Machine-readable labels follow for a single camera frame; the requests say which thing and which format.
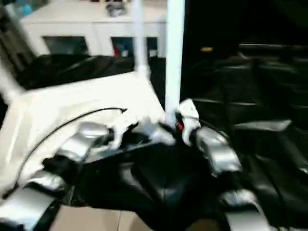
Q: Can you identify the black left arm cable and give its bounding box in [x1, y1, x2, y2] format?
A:
[2, 107, 128, 198]

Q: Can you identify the white plastic table leg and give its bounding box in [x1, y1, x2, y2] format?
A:
[133, 0, 151, 75]
[165, 0, 186, 123]
[0, 36, 27, 102]

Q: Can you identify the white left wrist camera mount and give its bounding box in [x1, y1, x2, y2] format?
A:
[108, 113, 140, 149]

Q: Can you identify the black fabric backdrop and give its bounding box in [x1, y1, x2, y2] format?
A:
[182, 0, 308, 63]

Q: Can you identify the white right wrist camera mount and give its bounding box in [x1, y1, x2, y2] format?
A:
[178, 99, 200, 146]

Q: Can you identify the white plastic table top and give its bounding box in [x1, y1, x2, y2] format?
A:
[0, 69, 174, 195]

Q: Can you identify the black plastic mat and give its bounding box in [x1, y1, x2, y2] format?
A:
[0, 54, 308, 231]

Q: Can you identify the black bundle in clear bag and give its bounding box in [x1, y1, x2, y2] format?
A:
[107, 2, 128, 16]

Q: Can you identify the teal printed plastic sheet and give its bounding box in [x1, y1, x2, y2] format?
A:
[14, 2, 34, 15]

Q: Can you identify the white glass-door cabinet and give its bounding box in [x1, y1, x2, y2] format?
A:
[20, 0, 169, 58]

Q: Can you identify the grey metal tripod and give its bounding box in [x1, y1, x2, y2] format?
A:
[0, 0, 34, 73]

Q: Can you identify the dark horizontal bar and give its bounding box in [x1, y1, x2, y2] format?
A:
[238, 43, 308, 50]

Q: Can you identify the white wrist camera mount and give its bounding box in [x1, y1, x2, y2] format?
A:
[108, 113, 140, 149]
[178, 99, 200, 146]

